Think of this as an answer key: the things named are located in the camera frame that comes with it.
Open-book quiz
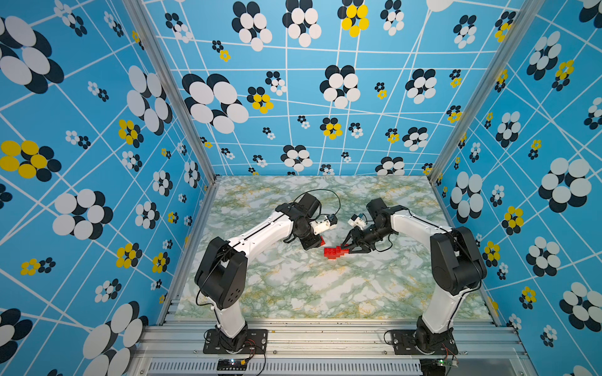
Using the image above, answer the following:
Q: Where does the left controller board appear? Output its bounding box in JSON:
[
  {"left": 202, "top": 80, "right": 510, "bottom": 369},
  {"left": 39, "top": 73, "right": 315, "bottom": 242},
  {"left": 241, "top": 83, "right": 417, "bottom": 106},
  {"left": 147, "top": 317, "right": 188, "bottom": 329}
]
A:
[{"left": 216, "top": 358, "right": 249, "bottom": 374}]

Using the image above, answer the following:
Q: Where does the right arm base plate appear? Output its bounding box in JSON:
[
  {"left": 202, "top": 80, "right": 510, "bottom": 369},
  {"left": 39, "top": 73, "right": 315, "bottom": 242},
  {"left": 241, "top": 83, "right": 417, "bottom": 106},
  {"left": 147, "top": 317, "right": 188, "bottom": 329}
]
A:
[{"left": 384, "top": 327, "right": 458, "bottom": 357}]

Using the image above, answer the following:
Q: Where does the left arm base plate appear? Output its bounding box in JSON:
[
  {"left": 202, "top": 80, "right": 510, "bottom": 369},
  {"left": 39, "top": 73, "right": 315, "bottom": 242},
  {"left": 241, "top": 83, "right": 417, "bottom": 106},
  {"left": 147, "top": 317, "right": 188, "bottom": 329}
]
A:
[{"left": 203, "top": 328, "right": 268, "bottom": 355}]

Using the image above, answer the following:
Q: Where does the controller board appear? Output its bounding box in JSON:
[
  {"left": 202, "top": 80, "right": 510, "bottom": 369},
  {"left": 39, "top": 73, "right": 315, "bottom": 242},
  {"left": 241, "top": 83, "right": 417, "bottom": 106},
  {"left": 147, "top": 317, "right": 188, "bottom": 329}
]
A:
[
  {"left": 216, "top": 358, "right": 249, "bottom": 374},
  {"left": 420, "top": 359, "right": 458, "bottom": 376}
]

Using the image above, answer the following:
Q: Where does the aluminium corner post left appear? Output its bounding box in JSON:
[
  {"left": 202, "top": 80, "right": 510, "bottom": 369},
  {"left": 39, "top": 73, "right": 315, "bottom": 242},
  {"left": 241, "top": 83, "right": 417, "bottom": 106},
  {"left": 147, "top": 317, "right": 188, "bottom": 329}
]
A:
[{"left": 121, "top": 0, "right": 218, "bottom": 184}]

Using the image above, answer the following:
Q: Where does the red stepped lego assembly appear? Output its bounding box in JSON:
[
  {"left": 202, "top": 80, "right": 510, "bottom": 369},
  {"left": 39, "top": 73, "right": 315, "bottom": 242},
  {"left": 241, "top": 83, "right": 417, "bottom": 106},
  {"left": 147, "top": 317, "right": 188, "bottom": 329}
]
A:
[{"left": 324, "top": 246, "right": 350, "bottom": 260}]

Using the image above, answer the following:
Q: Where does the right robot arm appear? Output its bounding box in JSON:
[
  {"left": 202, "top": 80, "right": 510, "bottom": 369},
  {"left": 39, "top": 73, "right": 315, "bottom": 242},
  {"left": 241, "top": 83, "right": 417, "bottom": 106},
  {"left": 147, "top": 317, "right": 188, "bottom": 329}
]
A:
[{"left": 340, "top": 198, "right": 487, "bottom": 354}]

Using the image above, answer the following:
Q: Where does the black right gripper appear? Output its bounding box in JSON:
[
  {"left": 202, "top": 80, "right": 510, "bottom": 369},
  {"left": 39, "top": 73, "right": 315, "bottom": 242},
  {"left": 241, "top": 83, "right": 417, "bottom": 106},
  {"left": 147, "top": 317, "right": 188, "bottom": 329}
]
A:
[{"left": 339, "top": 224, "right": 389, "bottom": 252}]

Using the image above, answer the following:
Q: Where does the right controller board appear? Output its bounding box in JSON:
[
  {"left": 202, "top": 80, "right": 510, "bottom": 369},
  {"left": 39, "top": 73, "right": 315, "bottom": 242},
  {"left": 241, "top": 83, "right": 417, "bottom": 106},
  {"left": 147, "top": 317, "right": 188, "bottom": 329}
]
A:
[{"left": 420, "top": 359, "right": 458, "bottom": 376}]

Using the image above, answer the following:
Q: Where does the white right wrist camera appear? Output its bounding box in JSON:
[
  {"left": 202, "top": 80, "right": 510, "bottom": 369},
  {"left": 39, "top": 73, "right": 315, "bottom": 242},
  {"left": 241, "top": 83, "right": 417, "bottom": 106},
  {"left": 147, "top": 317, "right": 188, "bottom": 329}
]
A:
[{"left": 348, "top": 214, "right": 368, "bottom": 230}]

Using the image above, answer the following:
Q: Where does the aluminium corner post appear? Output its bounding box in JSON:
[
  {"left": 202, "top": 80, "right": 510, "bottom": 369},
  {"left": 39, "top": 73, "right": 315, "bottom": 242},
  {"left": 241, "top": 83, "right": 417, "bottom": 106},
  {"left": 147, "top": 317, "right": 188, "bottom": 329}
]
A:
[
  {"left": 429, "top": 0, "right": 545, "bottom": 186},
  {"left": 121, "top": 0, "right": 218, "bottom": 184}
]

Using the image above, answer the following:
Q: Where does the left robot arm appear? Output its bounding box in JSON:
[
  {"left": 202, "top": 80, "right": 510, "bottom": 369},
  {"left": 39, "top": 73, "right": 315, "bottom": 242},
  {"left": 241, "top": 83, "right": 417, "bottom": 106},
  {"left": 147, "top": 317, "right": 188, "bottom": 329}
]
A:
[{"left": 194, "top": 191, "right": 338, "bottom": 353}]

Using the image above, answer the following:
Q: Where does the aluminium corner post right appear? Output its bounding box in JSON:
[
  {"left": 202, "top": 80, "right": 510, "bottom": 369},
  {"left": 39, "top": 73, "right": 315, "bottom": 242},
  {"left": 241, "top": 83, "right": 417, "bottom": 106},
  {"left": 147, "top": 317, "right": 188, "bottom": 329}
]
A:
[{"left": 429, "top": 0, "right": 545, "bottom": 186}]

